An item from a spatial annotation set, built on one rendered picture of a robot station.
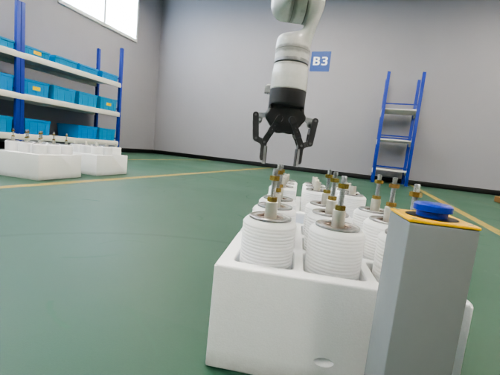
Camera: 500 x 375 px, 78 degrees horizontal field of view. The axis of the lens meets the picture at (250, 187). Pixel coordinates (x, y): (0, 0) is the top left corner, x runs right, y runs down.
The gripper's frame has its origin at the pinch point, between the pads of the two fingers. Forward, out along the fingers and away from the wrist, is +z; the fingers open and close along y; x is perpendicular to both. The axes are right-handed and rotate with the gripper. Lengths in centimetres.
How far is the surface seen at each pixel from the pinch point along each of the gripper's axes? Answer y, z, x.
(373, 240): 19.4, 14.0, -7.0
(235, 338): -6.4, 29.6, -18.7
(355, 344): 12.0, 26.7, -22.1
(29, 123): -303, -4, 383
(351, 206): 29.3, 13.7, 32.5
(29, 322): -45, 35, -9
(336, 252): 8.3, 13.5, -18.4
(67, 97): -282, -50, 439
